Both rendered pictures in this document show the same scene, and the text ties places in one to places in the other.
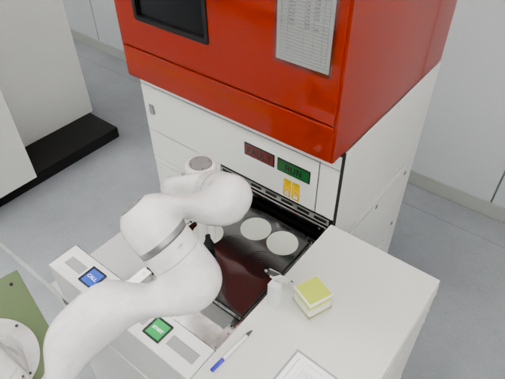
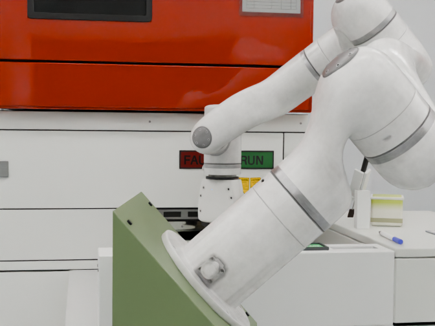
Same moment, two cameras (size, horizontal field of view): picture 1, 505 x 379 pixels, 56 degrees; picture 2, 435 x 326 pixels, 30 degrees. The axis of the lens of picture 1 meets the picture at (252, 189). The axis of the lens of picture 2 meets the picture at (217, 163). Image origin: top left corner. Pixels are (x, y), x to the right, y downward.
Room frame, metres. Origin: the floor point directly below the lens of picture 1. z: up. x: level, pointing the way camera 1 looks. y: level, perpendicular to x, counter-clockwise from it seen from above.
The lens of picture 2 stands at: (-0.25, 1.50, 1.20)
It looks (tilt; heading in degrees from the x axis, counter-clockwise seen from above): 3 degrees down; 312
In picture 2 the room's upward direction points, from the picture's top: 1 degrees clockwise
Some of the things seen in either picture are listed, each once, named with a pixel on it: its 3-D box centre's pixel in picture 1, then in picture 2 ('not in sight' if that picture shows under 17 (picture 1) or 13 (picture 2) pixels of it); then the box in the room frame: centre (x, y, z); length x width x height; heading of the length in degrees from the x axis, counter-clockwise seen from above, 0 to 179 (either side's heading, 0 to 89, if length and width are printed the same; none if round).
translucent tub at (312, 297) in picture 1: (312, 298); (386, 209); (0.70, -0.15, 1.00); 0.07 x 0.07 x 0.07; 30
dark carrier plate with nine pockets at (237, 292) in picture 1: (233, 247); not in sight; (0.96, 0.06, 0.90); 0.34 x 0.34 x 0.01; 51
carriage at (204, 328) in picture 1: (178, 315); not in sight; (0.74, 0.21, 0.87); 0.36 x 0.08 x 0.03; 51
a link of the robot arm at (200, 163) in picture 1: (201, 182); (222, 133); (0.96, 0.14, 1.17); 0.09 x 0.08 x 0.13; 108
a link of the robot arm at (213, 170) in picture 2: not in sight; (221, 169); (0.96, 0.14, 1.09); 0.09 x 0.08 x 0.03; 7
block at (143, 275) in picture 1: (138, 280); not in sight; (0.84, 0.34, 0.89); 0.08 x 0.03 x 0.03; 141
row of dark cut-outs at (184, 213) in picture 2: (271, 193); (220, 213); (1.14, -0.06, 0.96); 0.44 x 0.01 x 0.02; 51
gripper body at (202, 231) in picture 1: (206, 219); (222, 197); (0.96, 0.14, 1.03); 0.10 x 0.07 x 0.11; 7
